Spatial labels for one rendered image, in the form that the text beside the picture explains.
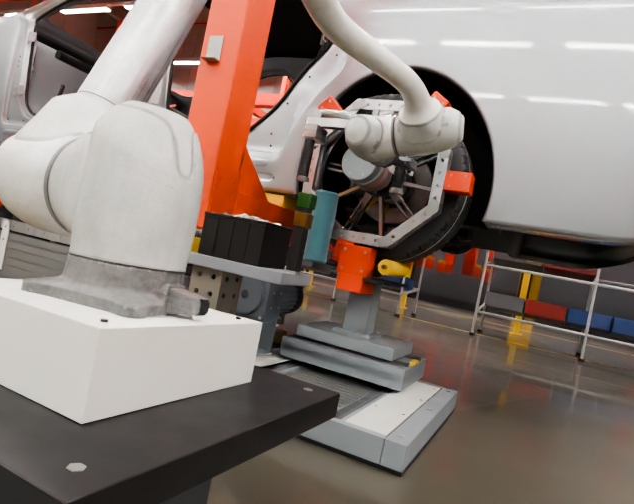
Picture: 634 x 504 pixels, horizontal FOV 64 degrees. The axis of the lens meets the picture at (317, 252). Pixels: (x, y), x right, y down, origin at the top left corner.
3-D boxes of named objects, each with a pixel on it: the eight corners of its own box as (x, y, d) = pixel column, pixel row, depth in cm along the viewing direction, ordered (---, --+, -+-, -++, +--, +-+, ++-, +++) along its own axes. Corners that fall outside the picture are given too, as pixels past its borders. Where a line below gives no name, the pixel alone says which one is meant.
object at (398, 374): (422, 379, 210) (427, 356, 210) (400, 394, 177) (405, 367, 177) (315, 348, 231) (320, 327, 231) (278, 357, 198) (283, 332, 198)
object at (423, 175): (403, 239, 209) (448, 173, 203) (399, 237, 202) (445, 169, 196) (345, 199, 221) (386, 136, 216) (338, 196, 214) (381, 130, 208)
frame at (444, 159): (433, 257, 181) (462, 109, 181) (429, 256, 175) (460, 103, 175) (300, 233, 204) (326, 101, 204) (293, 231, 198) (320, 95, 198)
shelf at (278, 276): (309, 286, 138) (312, 275, 138) (280, 284, 122) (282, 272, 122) (186, 257, 156) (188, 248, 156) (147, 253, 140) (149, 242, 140)
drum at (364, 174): (391, 195, 190) (398, 159, 190) (373, 184, 170) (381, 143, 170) (356, 190, 196) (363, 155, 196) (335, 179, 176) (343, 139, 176)
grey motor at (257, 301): (305, 354, 214) (321, 273, 214) (253, 367, 175) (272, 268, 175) (268, 344, 221) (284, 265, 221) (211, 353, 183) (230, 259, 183)
